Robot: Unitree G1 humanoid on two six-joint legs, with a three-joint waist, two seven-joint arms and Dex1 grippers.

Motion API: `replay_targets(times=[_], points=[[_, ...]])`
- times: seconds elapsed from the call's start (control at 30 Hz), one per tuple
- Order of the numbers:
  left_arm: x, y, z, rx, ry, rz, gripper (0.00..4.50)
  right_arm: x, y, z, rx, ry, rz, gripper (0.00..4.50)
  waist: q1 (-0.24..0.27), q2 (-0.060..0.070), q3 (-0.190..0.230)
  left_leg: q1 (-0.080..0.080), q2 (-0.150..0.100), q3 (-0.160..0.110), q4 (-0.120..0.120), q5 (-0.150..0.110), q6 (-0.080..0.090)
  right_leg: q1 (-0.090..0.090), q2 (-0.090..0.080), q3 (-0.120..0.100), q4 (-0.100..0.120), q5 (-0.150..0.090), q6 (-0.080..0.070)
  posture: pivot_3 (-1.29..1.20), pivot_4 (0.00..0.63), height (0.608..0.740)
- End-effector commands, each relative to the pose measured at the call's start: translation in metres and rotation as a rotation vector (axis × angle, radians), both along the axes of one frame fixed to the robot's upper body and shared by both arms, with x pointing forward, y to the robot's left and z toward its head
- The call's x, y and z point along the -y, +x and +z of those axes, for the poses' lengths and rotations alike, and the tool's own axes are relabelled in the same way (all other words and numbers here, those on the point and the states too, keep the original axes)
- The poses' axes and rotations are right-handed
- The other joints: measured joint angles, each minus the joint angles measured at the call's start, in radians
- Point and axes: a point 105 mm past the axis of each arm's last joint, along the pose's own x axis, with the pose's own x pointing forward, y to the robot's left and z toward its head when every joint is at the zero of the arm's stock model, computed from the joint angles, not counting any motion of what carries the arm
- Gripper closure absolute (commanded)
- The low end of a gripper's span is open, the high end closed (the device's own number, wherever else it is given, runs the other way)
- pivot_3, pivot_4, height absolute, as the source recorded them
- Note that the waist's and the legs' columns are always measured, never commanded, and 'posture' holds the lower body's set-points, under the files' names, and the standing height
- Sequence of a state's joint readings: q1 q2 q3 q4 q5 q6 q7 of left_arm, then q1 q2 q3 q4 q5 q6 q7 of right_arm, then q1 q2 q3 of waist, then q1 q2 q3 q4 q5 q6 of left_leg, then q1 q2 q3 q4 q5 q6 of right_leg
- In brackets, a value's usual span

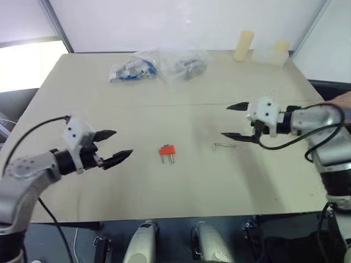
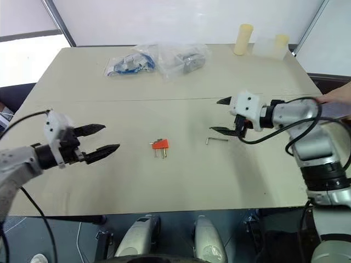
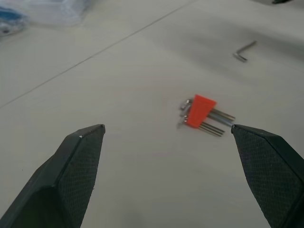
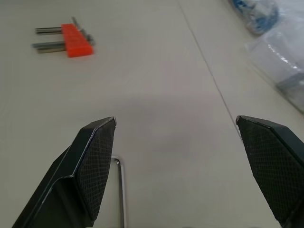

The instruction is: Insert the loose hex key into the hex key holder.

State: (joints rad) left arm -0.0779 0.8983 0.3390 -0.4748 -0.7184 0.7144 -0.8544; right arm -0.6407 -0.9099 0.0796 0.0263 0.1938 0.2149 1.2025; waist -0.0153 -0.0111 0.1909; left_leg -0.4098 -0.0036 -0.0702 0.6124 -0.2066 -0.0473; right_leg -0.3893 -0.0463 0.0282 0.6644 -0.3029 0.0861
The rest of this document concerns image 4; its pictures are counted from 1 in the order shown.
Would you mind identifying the red plastic hex key holder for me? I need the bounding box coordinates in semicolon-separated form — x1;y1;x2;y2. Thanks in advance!
60;23;94;58

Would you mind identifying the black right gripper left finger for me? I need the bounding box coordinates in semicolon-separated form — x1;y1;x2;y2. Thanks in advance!
11;116;117;228

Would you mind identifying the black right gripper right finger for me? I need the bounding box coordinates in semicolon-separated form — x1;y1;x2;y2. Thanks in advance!
235;115;304;228

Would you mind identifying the silver hex key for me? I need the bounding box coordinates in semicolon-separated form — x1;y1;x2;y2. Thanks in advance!
112;155;126;228

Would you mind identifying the clear plastic bag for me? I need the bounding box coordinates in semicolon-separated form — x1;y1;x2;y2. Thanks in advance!
244;28;304;111

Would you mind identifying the plastic bag with blue contents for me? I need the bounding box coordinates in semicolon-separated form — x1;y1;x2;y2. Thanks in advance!
227;0;280;36

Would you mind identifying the metal hex key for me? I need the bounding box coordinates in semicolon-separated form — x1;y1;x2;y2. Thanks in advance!
35;27;87;35

